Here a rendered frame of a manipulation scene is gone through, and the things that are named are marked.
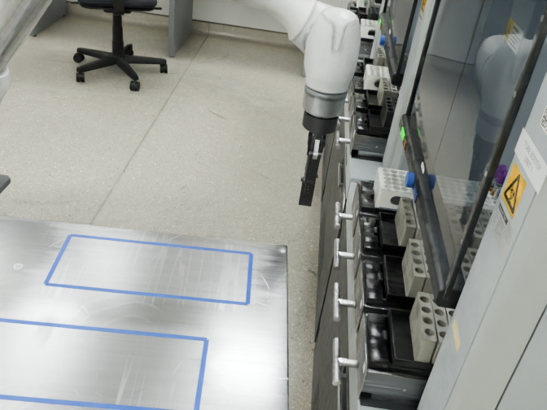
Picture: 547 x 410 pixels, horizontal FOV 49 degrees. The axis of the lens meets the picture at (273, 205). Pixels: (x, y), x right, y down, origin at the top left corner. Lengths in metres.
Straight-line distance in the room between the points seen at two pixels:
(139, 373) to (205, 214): 1.81
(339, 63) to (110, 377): 0.71
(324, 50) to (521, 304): 0.66
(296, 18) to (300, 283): 1.28
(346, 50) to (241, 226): 1.54
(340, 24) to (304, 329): 1.27
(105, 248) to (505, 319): 0.71
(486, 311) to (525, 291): 0.06
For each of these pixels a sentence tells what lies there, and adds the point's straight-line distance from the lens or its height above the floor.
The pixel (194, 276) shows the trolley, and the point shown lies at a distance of 1.08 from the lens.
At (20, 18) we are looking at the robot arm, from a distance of 1.47.
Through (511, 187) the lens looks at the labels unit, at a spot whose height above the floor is 1.19.
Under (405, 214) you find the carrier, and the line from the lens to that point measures 1.24.
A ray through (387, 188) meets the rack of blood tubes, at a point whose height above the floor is 0.86.
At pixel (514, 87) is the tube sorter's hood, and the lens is 0.76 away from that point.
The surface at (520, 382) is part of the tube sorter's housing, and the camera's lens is 0.85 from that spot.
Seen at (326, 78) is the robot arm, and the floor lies 1.10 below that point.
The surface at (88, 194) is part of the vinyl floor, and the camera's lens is 2.81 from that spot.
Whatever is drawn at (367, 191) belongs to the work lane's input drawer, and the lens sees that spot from 1.41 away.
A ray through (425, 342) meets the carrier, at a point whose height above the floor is 0.87.
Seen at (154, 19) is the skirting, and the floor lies 0.06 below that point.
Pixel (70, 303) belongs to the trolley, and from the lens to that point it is 1.04.
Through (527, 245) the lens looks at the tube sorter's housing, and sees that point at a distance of 0.70.
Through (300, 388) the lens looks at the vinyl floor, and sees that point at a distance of 2.01.
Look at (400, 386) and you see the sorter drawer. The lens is 1.02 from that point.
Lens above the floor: 1.52
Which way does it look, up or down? 33 degrees down
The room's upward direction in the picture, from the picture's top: 8 degrees clockwise
